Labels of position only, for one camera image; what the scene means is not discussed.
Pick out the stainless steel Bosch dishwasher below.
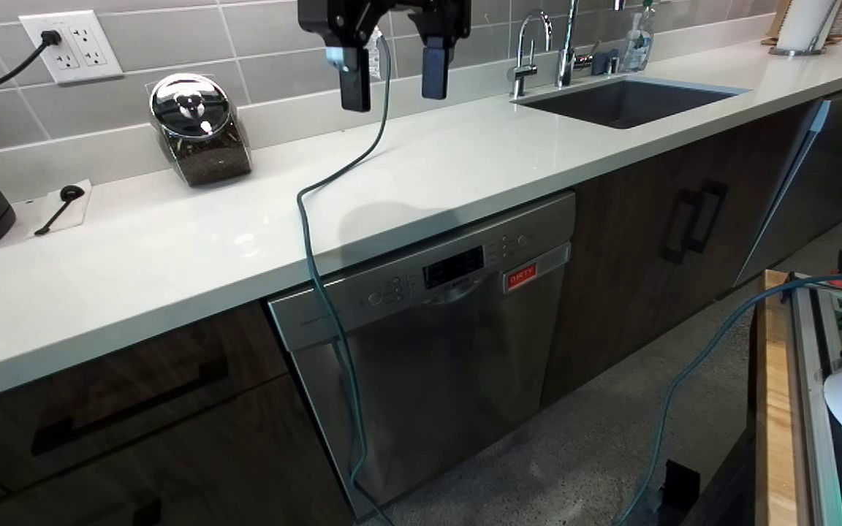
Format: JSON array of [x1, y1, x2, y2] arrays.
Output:
[[267, 191, 582, 520]]

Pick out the white plug adapter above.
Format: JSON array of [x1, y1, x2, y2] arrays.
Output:
[[370, 26, 393, 81]]

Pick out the small chrome side tap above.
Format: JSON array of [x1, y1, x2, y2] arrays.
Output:
[[509, 8, 560, 102]]

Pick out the tall chrome faucet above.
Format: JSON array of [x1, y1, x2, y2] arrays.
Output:
[[554, 0, 589, 92]]

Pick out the glass jar with metal lid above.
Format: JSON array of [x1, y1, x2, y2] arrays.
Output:
[[145, 70, 257, 191]]

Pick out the dark undermount sink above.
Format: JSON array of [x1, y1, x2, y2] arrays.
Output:
[[516, 77, 743, 131]]

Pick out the clear soap bottle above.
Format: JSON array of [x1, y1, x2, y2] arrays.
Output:
[[620, 0, 659, 73]]

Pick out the red dirty magnet sign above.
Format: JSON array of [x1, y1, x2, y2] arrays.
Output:
[[500, 257, 545, 295]]

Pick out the dark wood sink cabinet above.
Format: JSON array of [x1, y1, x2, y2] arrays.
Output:
[[541, 96, 820, 409]]

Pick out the black spoon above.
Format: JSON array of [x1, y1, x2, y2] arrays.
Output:
[[32, 182, 88, 239]]

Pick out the white paper napkin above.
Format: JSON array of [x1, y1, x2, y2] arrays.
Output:
[[16, 175, 98, 242]]

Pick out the white paper towel roll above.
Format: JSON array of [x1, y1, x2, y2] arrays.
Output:
[[772, 0, 840, 58]]

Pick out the stainless steel appliance front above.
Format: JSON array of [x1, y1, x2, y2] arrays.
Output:
[[734, 77, 842, 290]]

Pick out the dark wood drawer cabinet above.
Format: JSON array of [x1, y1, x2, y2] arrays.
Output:
[[0, 301, 358, 526]]

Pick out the black table foot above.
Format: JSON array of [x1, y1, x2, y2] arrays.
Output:
[[662, 455, 704, 514]]

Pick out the wooden edged robot table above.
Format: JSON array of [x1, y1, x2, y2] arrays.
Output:
[[750, 266, 842, 526]]

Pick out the teal power cable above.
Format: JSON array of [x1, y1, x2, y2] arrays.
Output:
[[294, 26, 398, 526], [617, 268, 842, 526]]

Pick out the white double wall outlet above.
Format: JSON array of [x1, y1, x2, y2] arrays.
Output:
[[19, 7, 127, 92]]

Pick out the black cabinet door handle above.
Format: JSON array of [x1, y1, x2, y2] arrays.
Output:
[[659, 188, 704, 266], [685, 179, 734, 257]]

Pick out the black grinder power cord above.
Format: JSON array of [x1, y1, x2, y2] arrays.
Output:
[[0, 26, 69, 157]]

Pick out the long black drawer handle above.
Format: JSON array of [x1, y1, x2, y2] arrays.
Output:
[[29, 358, 235, 458]]

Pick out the aluminium frame rail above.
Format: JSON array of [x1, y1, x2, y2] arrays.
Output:
[[789, 286, 842, 526]]

